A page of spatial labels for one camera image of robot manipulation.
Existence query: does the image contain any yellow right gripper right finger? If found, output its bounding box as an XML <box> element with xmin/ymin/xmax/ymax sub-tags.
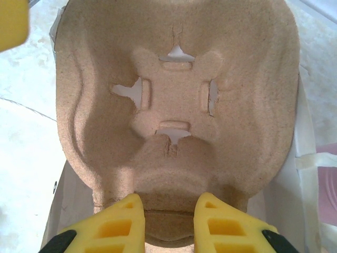
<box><xmin>193</xmin><ymin>191</ymin><xmax>287</xmax><ymax>253</ymax></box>

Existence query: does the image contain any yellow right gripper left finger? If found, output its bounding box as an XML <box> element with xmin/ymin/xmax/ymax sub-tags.
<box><xmin>39</xmin><ymin>193</ymin><xmax>146</xmax><ymax>253</ymax></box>

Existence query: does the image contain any cartoon animal print gift bag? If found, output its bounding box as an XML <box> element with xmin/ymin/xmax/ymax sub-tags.
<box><xmin>39</xmin><ymin>0</ymin><xmax>337</xmax><ymax>253</ymax></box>

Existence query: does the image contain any brown pulp cup carrier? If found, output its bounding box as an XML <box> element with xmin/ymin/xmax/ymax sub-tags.
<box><xmin>54</xmin><ymin>0</ymin><xmax>302</xmax><ymax>243</ymax></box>

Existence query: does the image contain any pink straw holder cup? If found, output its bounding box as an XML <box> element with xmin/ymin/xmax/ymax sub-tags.
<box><xmin>314</xmin><ymin>143</ymin><xmax>337</xmax><ymax>227</ymax></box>

